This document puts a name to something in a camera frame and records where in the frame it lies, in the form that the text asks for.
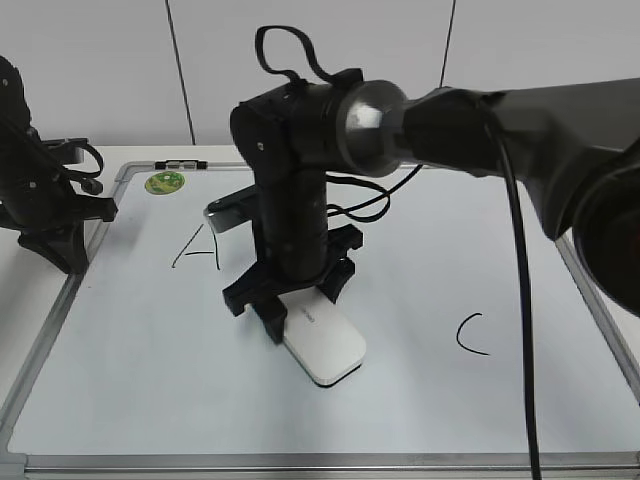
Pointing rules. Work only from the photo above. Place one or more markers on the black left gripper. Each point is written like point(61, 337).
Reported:
point(47, 204)

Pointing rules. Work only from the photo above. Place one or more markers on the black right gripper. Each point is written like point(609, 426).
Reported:
point(295, 250)

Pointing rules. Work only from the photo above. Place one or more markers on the white whiteboard eraser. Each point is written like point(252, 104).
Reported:
point(324, 342)

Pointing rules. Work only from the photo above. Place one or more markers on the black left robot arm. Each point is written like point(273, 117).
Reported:
point(16, 121)

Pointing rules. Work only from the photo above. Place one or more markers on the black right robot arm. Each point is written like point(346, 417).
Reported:
point(575, 148)

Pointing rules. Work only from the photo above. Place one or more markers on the green round sticker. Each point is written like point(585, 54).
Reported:
point(164, 183)

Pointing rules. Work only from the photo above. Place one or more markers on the black and silver hanging clip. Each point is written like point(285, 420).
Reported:
point(187, 165)

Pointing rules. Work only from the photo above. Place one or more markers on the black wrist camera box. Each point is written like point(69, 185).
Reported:
point(232, 210)

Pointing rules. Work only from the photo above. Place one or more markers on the white whiteboard with aluminium frame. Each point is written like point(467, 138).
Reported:
point(144, 371)

